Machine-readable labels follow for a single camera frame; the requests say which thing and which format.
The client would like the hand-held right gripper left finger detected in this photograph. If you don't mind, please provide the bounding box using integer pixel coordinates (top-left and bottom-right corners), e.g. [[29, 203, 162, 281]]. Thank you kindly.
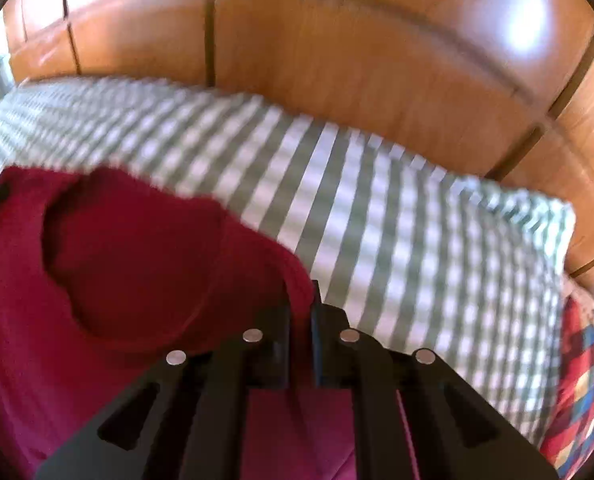
[[34, 304, 292, 480]]

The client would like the colourful plaid pillow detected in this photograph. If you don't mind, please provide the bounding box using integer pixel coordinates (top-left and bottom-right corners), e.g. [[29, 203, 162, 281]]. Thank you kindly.
[[539, 294, 594, 480]]

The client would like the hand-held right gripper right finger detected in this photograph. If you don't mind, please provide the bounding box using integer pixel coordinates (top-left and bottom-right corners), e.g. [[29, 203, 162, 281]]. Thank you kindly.
[[310, 280, 560, 480]]

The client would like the dark red garment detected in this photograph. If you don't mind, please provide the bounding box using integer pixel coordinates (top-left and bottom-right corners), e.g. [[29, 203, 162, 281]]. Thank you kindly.
[[0, 165, 421, 480]]

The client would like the wooden headboard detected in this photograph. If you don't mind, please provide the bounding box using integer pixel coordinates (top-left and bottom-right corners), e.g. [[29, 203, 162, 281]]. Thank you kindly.
[[0, 0, 594, 306]]

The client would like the green checked bed sheet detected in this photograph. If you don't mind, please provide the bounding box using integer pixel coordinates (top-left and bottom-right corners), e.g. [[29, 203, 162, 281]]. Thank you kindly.
[[0, 76, 578, 449]]

